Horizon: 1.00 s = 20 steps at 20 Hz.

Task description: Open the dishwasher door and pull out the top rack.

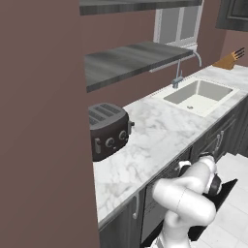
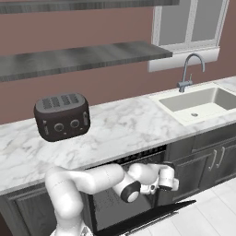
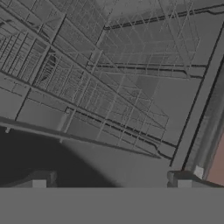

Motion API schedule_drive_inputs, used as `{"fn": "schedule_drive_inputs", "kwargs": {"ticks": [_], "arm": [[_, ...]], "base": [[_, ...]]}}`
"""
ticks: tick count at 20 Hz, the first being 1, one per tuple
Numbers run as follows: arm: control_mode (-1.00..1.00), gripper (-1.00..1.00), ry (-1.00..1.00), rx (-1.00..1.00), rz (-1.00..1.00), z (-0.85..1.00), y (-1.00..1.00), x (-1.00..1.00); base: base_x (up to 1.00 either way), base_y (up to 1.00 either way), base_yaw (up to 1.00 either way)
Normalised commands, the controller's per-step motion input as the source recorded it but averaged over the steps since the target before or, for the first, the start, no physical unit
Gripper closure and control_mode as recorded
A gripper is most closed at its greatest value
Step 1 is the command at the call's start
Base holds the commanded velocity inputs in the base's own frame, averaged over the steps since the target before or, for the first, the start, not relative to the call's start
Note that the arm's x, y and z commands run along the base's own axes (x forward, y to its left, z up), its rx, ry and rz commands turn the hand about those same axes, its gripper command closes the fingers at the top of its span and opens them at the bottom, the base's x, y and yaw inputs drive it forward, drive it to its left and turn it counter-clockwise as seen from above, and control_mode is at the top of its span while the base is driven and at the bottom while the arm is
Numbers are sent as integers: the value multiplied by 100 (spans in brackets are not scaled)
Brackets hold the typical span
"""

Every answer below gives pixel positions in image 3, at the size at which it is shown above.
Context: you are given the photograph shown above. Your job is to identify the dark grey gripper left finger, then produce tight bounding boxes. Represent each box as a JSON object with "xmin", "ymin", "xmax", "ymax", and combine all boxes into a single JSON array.
[{"xmin": 0, "ymin": 170, "xmax": 59, "ymax": 188}]

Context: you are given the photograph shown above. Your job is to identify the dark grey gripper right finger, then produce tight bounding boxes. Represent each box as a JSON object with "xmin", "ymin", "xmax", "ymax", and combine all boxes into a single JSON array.
[{"xmin": 166, "ymin": 170, "xmax": 224, "ymax": 188}]

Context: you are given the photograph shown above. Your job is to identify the grey dishwasher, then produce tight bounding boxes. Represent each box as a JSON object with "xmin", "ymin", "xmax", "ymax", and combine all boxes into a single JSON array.
[{"xmin": 0, "ymin": 0, "xmax": 224, "ymax": 188}]

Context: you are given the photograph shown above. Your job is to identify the large grey wire rack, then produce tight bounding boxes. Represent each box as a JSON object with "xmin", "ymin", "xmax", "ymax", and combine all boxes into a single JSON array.
[{"xmin": 0, "ymin": 0, "xmax": 171, "ymax": 160}]

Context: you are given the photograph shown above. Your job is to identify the small grey wire rack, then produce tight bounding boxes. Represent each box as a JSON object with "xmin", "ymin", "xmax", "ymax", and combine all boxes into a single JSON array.
[{"xmin": 92, "ymin": 0, "xmax": 203, "ymax": 81}]

